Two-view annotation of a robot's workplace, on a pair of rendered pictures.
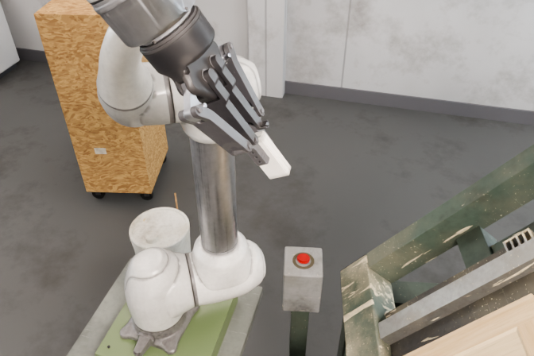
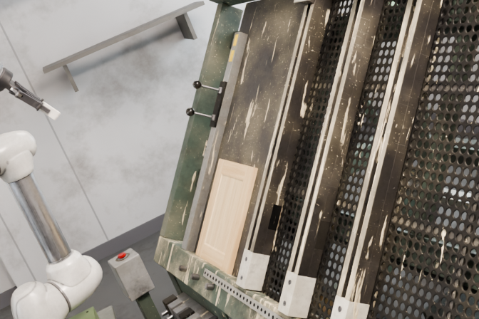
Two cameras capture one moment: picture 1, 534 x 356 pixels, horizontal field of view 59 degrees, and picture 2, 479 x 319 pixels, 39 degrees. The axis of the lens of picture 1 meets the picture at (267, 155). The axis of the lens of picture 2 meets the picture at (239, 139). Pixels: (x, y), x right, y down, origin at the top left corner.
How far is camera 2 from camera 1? 1.86 m
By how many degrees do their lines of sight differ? 31
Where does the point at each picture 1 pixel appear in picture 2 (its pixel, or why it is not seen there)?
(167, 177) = not seen: outside the picture
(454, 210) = (180, 167)
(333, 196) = not seen: hidden behind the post
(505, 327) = (219, 179)
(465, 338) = (211, 201)
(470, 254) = not seen: hidden behind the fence
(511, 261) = (207, 156)
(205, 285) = (67, 285)
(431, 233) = (179, 189)
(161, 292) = (41, 297)
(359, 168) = (161, 278)
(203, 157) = (23, 189)
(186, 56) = (8, 78)
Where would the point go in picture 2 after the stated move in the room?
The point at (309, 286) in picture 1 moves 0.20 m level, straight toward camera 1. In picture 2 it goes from (135, 267) to (147, 281)
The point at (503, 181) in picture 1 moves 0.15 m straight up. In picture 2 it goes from (189, 135) to (176, 105)
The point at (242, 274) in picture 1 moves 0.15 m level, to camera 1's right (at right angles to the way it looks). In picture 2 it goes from (85, 267) to (117, 248)
